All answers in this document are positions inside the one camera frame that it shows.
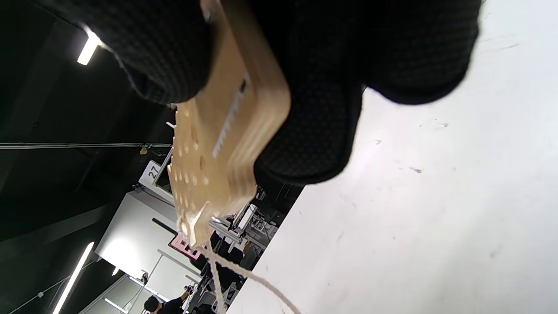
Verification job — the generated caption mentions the person's right hand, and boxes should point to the person's right hand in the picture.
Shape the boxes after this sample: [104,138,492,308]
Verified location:
[39,0,482,186]

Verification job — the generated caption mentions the wooden crocodile lacing toy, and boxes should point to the wooden crocodile lacing toy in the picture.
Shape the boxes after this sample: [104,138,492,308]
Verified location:
[167,0,292,249]

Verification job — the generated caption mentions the cream rope with wooden needle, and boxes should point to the cream rope with wooden needle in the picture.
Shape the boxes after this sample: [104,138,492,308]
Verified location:
[177,203,302,314]

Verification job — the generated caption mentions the white number sign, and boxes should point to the white number sign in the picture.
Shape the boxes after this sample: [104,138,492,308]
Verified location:
[139,160,163,187]

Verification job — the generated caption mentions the monitor with pink screen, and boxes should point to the monitor with pink screen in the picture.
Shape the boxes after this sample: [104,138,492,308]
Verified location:
[169,233,214,261]

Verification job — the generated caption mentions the white ceiling strip light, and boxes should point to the white ceiling strip light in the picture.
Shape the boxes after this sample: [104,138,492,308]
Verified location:
[77,30,102,66]
[52,242,95,314]

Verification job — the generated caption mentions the grey ceiling conduit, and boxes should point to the grey ceiling conduit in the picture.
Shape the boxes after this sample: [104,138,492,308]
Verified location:
[0,142,173,150]

